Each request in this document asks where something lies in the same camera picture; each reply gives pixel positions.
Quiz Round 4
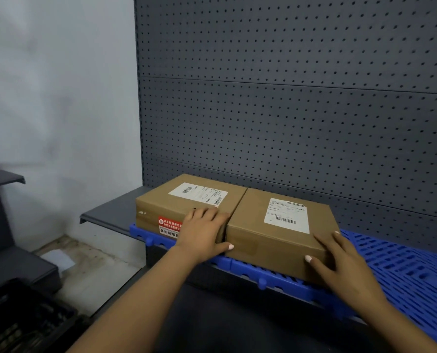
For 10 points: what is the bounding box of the blue plastic grid mat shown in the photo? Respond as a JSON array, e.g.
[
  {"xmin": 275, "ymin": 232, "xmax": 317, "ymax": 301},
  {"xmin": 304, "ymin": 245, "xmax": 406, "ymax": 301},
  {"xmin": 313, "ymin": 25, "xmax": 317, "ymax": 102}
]
[{"xmin": 129, "ymin": 223, "xmax": 437, "ymax": 352}]

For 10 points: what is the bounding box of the dark grey shelving unit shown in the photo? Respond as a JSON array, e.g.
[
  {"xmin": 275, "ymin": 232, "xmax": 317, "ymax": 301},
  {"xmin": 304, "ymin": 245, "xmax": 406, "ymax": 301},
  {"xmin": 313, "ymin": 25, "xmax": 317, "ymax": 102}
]
[{"xmin": 0, "ymin": 53, "xmax": 63, "ymax": 295}]

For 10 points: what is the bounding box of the black plastic crate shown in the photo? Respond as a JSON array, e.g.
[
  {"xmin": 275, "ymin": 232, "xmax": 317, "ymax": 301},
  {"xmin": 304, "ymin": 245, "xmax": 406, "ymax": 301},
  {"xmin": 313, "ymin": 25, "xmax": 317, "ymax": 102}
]
[{"xmin": 0, "ymin": 278, "xmax": 91, "ymax": 353}]

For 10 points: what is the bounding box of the plain cardboard box white label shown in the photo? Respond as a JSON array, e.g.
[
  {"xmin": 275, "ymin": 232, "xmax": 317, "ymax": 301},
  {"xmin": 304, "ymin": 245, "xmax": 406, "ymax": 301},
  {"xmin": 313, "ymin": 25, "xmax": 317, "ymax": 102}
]
[{"xmin": 225, "ymin": 187, "xmax": 341, "ymax": 285}]

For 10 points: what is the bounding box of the person's right hand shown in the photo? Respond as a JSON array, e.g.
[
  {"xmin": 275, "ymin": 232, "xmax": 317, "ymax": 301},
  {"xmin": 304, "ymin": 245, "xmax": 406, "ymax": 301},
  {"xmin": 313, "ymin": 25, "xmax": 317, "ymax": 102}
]
[{"xmin": 305, "ymin": 231, "xmax": 389, "ymax": 321}]

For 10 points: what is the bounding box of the person's left hand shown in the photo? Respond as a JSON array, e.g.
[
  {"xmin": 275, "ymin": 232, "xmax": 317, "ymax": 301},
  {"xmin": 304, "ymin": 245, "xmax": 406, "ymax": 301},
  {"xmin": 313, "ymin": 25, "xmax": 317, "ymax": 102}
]
[{"xmin": 174, "ymin": 207, "xmax": 235, "ymax": 264}]

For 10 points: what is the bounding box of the person's right forearm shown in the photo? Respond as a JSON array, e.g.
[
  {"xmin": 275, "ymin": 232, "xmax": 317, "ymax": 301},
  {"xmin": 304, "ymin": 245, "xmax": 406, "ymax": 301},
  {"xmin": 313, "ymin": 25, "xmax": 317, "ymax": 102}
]
[{"xmin": 358, "ymin": 302, "xmax": 437, "ymax": 353}]

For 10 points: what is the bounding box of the grey pegboard back panel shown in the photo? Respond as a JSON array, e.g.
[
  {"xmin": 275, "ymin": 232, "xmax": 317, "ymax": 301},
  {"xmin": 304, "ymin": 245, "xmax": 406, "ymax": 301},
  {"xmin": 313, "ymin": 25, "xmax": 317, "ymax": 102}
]
[{"xmin": 133, "ymin": 0, "xmax": 437, "ymax": 258}]

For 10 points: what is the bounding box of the person's left forearm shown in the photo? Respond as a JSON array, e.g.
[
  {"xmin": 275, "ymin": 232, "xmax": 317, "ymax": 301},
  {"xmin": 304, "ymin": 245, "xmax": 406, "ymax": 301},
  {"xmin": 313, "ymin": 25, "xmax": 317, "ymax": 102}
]
[{"xmin": 67, "ymin": 247, "xmax": 189, "ymax": 353}]

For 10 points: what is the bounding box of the white paper sheet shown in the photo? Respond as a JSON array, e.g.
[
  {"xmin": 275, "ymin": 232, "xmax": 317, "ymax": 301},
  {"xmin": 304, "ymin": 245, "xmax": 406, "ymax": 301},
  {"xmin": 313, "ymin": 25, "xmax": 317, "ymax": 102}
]
[{"xmin": 40, "ymin": 249, "xmax": 76, "ymax": 278}]

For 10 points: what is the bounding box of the cardboard box with red sticker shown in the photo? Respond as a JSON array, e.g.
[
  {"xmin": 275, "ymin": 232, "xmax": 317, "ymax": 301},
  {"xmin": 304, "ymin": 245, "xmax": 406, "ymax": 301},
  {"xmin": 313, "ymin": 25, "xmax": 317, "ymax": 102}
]
[{"xmin": 135, "ymin": 174, "xmax": 248, "ymax": 244}]

